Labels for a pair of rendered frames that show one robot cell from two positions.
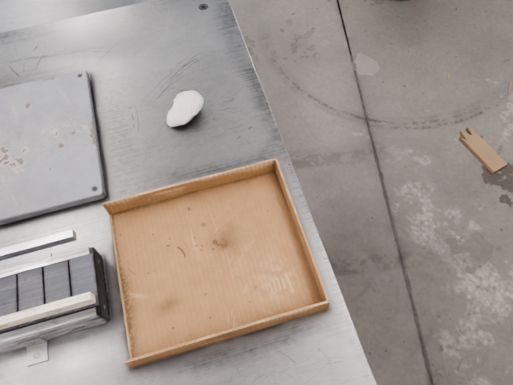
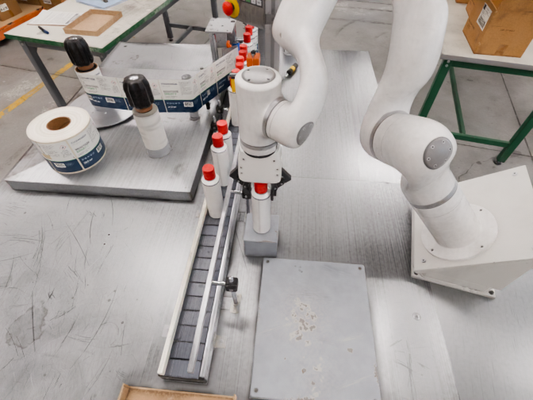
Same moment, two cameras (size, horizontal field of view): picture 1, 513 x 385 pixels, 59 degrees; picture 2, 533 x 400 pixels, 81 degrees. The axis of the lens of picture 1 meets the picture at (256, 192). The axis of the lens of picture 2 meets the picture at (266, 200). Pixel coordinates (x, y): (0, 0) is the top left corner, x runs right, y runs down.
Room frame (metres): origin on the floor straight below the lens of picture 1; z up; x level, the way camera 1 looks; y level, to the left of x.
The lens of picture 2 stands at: (0.46, 0.18, 1.68)
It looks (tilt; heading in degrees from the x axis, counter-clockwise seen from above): 51 degrees down; 107
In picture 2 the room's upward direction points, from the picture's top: straight up
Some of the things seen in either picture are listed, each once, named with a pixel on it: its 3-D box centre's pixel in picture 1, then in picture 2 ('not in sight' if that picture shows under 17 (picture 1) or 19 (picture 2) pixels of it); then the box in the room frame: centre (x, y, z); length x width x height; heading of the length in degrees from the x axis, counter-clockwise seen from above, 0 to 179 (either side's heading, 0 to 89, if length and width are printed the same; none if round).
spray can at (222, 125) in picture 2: not in sight; (224, 148); (0.09, 0.90, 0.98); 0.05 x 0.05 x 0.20
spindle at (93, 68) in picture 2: not in sight; (90, 75); (-0.57, 1.09, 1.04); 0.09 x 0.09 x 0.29
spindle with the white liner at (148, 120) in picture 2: not in sight; (147, 117); (-0.20, 0.92, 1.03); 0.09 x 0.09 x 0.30
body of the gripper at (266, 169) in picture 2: not in sight; (259, 160); (0.29, 0.67, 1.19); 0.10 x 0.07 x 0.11; 13
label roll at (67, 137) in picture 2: not in sight; (69, 140); (-0.48, 0.80, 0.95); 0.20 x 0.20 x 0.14
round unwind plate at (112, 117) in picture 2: not in sight; (105, 106); (-0.57, 1.09, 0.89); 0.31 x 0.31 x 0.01
